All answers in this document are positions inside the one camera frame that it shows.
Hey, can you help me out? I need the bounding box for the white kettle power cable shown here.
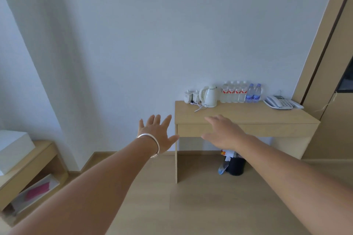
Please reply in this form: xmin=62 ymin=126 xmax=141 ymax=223
xmin=190 ymin=101 xmax=208 ymax=113

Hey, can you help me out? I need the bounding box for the clear tray with pink paper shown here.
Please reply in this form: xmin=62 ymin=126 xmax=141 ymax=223
xmin=10 ymin=173 xmax=60 ymax=215

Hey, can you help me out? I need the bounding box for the thin hanging cord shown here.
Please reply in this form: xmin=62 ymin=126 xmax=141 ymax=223
xmin=314 ymin=92 xmax=338 ymax=113

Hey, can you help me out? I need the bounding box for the black television screen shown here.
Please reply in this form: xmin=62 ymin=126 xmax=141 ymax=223
xmin=334 ymin=55 xmax=353 ymax=94

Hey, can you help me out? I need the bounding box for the blue label water bottle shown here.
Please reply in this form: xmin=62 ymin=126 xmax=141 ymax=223
xmin=246 ymin=83 xmax=255 ymax=103
xmin=253 ymin=83 xmax=262 ymax=103

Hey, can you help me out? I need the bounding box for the blue plastic bag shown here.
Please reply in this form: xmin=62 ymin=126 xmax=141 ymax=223
xmin=217 ymin=160 xmax=231 ymax=175

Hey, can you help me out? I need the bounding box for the white bed mattress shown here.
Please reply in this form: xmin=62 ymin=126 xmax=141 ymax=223
xmin=0 ymin=130 xmax=36 ymax=176

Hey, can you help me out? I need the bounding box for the person's left hand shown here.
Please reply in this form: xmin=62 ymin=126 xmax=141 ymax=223
xmin=137 ymin=114 xmax=180 ymax=156

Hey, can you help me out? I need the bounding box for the wooden wardrobe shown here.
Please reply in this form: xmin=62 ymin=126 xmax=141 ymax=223
xmin=291 ymin=0 xmax=353 ymax=160

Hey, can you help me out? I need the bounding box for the person's right forearm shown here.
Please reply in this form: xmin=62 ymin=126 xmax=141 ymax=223
xmin=236 ymin=134 xmax=353 ymax=235

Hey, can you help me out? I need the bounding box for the light wooden desk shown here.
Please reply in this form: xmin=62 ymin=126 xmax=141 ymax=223
xmin=174 ymin=100 xmax=321 ymax=184

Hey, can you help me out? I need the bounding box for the silver bracelet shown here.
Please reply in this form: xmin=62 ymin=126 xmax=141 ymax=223
xmin=137 ymin=133 xmax=160 ymax=158

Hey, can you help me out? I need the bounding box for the white desk telephone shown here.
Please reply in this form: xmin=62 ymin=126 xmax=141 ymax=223
xmin=263 ymin=95 xmax=304 ymax=110

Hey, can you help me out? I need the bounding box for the black trash bin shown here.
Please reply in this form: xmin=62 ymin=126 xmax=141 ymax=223
xmin=224 ymin=152 xmax=247 ymax=176

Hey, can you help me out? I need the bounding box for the person's left forearm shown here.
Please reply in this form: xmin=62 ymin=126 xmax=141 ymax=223
xmin=8 ymin=136 xmax=159 ymax=235

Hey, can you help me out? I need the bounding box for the wooden bedside table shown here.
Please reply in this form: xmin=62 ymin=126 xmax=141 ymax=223
xmin=0 ymin=140 xmax=69 ymax=227

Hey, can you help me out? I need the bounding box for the white electric kettle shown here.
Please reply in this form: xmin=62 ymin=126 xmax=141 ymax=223
xmin=199 ymin=85 xmax=218 ymax=108

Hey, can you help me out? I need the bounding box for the person's right hand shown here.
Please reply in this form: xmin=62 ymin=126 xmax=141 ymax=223
xmin=201 ymin=114 xmax=250 ymax=152

